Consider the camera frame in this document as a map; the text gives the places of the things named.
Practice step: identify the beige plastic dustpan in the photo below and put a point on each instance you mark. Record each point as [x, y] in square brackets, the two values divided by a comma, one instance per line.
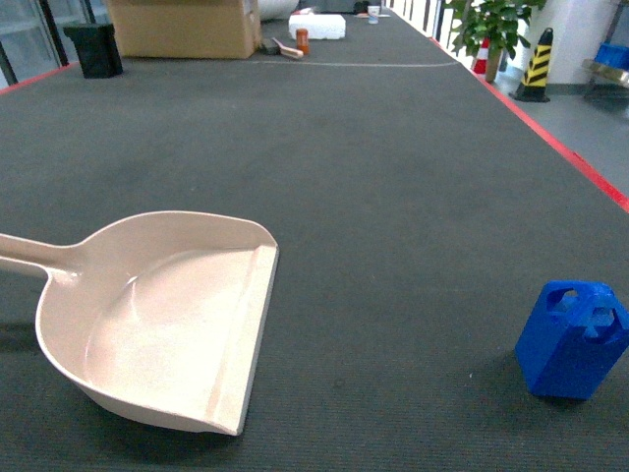
[157, 317]

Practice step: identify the blue hexagonal plastic part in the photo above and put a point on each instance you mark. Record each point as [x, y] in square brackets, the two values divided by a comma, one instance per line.
[573, 337]

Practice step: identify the steel flow rack shelf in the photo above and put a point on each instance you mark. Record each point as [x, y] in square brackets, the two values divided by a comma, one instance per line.
[604, 80]

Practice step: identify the blue storage bin on shelf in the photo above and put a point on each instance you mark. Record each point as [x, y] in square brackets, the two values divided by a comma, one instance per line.
[613, 55]

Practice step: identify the orange cylindrical can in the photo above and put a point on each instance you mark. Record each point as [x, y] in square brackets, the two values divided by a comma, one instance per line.
[302, 41]

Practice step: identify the white foam block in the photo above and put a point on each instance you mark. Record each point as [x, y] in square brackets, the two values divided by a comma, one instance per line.
[319, 26]

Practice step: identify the white paper cup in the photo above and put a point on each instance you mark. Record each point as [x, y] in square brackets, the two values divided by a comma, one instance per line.
[373, 14]

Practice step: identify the red white traffic cone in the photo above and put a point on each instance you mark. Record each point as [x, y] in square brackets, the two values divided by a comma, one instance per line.
[480, 63]

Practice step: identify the yellow black traffic cone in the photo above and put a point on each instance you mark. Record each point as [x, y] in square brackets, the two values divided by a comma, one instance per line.
[532, 87]

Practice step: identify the large cardboard box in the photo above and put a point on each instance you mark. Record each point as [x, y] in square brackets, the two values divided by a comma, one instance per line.
[193, 29]

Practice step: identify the green potted plant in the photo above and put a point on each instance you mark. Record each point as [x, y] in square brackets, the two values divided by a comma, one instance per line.
[498, 21]

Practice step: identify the black plastic bin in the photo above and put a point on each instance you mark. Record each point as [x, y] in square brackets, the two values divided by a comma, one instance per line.
[96, 49]

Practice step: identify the wooden handled brush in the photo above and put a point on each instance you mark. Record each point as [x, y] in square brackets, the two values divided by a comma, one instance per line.
[273, 46]

